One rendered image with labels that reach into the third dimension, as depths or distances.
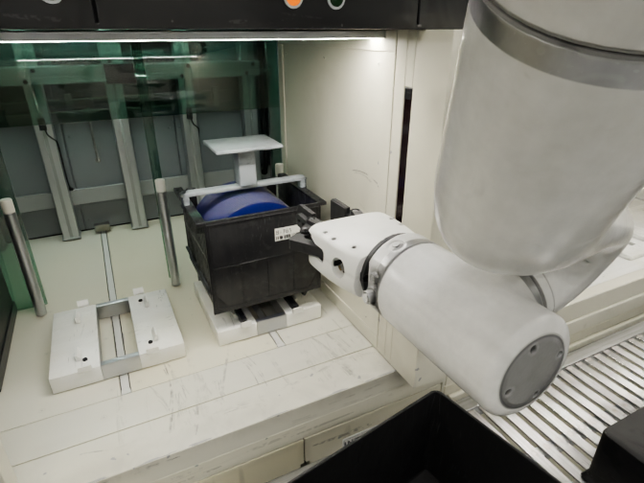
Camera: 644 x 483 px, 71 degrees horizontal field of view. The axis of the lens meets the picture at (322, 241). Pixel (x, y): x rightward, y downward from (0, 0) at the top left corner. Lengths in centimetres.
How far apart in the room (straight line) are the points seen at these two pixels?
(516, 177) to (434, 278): 19
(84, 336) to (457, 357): 72
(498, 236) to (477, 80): 7
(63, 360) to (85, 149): 70
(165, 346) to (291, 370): 22
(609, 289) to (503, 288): 86
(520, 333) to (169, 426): 56
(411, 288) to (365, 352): 49
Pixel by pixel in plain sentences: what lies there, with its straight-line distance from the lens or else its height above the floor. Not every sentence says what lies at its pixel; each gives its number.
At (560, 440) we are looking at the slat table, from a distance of 94.
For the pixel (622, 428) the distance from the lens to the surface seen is 85.
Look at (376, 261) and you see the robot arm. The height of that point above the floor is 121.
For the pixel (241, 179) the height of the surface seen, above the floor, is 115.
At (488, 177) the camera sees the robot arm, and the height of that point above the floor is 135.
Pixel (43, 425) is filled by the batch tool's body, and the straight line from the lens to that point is 83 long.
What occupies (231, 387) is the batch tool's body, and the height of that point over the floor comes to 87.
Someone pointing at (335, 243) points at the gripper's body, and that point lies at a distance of 45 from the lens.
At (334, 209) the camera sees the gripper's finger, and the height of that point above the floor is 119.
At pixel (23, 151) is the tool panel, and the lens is 143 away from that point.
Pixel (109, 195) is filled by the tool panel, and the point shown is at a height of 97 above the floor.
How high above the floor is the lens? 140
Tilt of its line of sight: 25 degrees down
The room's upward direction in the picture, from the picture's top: straight up
